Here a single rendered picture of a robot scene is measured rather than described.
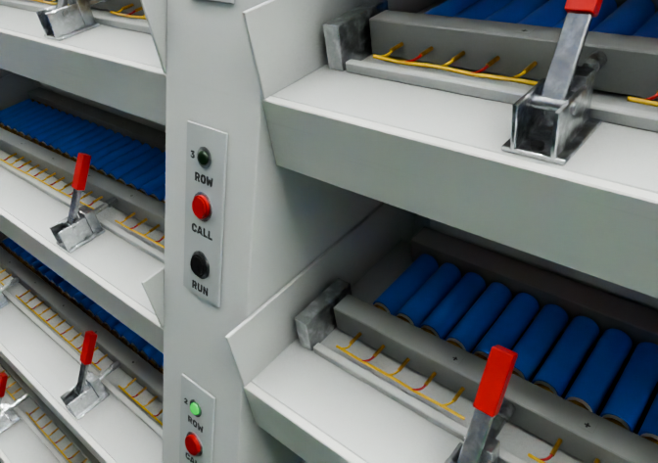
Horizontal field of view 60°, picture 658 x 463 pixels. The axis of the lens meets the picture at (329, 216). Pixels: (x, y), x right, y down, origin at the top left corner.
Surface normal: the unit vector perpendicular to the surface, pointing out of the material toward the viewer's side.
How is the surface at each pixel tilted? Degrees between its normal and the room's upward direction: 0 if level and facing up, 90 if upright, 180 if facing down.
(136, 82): 112
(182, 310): 90
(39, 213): 21
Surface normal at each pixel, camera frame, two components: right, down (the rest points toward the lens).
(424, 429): -0.14, -0.80
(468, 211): -0.65, 0.52
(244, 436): 0.75, 0.29
